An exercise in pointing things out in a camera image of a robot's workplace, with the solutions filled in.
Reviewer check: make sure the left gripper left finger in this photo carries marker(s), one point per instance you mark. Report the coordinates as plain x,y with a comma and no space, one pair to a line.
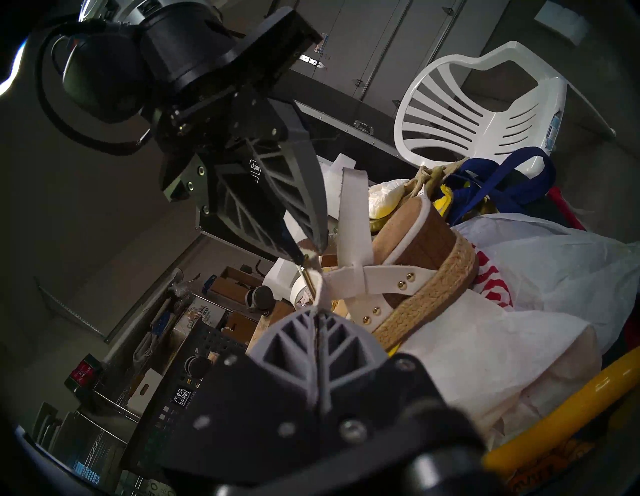
285,355

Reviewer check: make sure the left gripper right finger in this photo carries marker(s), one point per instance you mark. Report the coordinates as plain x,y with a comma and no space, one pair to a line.
350,360

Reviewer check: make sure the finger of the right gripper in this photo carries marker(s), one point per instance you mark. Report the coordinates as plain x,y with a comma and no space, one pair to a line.
300,185
250,210

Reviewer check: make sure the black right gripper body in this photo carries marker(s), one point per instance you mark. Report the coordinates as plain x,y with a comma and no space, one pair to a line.
200,65

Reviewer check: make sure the wooden cross caster dolly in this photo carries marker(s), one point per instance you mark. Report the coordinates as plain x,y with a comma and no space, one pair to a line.
270,320

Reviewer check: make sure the white foam packing block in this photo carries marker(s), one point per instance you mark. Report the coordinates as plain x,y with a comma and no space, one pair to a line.
280,275

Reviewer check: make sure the open brown cardboard box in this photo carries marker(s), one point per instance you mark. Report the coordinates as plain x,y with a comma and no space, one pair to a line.
232,285

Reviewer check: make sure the black flight case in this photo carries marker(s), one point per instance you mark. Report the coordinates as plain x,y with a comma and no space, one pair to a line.
350,115

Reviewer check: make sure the white crumpled cloth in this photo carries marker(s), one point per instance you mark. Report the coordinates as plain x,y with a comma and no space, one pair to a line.
387,197

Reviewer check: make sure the small white Gildan carton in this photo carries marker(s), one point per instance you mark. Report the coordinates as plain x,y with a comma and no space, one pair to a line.
200,315

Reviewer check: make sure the black mesh basket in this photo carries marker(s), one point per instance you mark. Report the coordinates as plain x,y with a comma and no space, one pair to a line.
170,400

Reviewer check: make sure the beige green-tipped work glove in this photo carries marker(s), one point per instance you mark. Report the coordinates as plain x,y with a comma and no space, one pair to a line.
430,177

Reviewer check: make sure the yellow terry towel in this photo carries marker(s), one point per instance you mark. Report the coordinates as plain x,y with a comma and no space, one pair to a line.
442,206

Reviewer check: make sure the white storage box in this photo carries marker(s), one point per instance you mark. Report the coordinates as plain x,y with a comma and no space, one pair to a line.
145,392

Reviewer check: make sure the white red-logo plastic bag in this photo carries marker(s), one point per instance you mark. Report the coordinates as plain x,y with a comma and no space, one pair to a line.
525,310

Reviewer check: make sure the blue fabric bag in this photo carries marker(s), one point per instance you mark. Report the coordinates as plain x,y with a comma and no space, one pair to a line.
500,190

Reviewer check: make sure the red snowman box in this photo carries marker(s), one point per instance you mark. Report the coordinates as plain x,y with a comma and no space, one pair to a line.
82,375

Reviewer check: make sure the white plastic chair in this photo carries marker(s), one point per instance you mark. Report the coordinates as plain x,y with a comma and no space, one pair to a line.
500,135

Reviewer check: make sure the red orange floral tote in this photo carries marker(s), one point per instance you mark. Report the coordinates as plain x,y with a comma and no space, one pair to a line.
550,465

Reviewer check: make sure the yellow folding umbrella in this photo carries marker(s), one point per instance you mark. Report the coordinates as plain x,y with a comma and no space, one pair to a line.
575,410

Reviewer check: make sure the window with blinds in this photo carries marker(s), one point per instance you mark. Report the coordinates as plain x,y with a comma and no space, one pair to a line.
85,472

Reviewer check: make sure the small white foam slab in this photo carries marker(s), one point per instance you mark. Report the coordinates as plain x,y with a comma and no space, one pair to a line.
562,20

